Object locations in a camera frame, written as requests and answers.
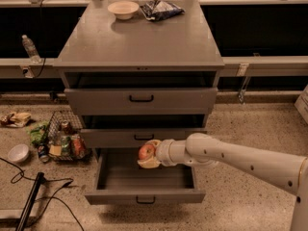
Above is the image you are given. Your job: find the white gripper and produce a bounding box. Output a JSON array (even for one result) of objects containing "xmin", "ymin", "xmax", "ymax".
[{"xmin": 138, "ymin": 140, "xmax": 172, "ymax": 169}]

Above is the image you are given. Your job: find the red apple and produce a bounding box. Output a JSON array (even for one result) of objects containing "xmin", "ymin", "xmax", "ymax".
[{"xmin": 139, "ymin": 143, "xmax": 155, "ymax": 160}]

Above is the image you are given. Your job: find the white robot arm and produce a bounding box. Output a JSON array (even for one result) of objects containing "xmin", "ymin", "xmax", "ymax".
[{"xmin": 138, "ymin": 133, "xmax": 308, "ymax": 231}]

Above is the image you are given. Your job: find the middle grey drawer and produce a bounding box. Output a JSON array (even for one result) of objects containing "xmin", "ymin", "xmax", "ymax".
[{"xmin": 81, "ymin": 128, "xmax": 206, "ymax": 148}]

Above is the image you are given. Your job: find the grey drawer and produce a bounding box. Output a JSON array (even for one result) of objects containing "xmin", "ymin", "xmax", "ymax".
[
  {"xmin": 64, "ymin": 88, "xmax": 218, "ymax": 116},
  {"xmin": 85, "ymin": 148, "xmax": 205, "ymax": 205},
  {"xmin": 81, "ymin": 128, "xmax": 206, "ymax": 148}
]

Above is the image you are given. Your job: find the bottom grey drawer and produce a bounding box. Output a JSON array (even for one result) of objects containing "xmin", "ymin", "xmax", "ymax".
[{"xmin": 85, "ymin": 148, "xmax": 205, "ymax": 205}]

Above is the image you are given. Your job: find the grey drawer cabinet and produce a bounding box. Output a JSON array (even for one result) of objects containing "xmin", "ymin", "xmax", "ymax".
[{"xmin": 53, "ymin": 0, "xmax": 225, "ymax": 149}]

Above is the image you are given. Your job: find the top grey drawer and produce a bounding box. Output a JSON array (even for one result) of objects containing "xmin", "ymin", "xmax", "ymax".
[{"xmin": 64, "ymin": 88, "xmax": 218, "ymax": 116}]

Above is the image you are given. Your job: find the red can in basket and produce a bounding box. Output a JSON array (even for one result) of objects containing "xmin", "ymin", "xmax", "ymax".
[{"xmin": 71, "ymin": 135, "xmax": 86, "ymax": 159}]

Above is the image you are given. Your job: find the green can in basket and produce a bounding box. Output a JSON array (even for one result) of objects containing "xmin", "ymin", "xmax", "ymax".
[{"xmin": 61, "ymin": 136, "xmax": 70, "ymax": 156}]

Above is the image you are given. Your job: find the soda can on floor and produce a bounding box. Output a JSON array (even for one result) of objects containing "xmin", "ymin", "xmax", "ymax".
[{"xmin": 38, "ymin": 143, "xmax": 49, "ymax": 163}]

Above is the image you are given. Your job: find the black pole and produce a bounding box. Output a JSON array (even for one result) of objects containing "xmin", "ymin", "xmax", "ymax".
[{"xmin": 15, "ymin": 172, "xmax": 44, "ymax": 231}]

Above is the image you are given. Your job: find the green snack bag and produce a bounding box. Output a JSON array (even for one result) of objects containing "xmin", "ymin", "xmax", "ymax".
[{"xmin": 27, "ymin": 121, "xmax": 49, "ymax": 147}]

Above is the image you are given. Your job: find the crumpled brown snack bag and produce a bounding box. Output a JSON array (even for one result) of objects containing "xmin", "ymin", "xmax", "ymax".
[{"xmin": 0, "ymin": 112, "xmax": 31, "ymax": 128}]

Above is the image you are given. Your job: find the blue chip bag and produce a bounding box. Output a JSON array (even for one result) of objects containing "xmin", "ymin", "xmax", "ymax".
[{"xmin": 141, "ymin": 0, "xmax": 184, "ymax": 21}]

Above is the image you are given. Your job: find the white ceramic bowl on cabinet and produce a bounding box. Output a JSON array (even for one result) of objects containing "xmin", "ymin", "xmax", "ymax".
[{"xmin": 108, "ymin": 1, "xmax": 140, "ymax": 20}]

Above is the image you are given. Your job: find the white sign board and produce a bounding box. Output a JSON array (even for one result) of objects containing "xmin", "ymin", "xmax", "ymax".
[{"xmin": 295, "ymin": 85, "xmax": 308, "ymax": 123}]

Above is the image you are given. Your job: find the clear plastic water bottle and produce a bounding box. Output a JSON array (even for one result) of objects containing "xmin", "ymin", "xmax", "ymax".
[{"xmin": 22, "ymin": 35, "xmax": 41, "ymax": 64}]

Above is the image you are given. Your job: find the wire basket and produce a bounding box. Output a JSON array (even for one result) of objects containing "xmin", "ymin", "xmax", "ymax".
[{"xmin": 47, "ymin": 111, "xmax": 90, "ymax": 161}]

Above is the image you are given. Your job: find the black hanging cable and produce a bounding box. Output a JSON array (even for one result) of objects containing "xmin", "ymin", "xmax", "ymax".
[{"xmin": 33, "ymin": 0, "xmax": 53, "ymax": 79}]

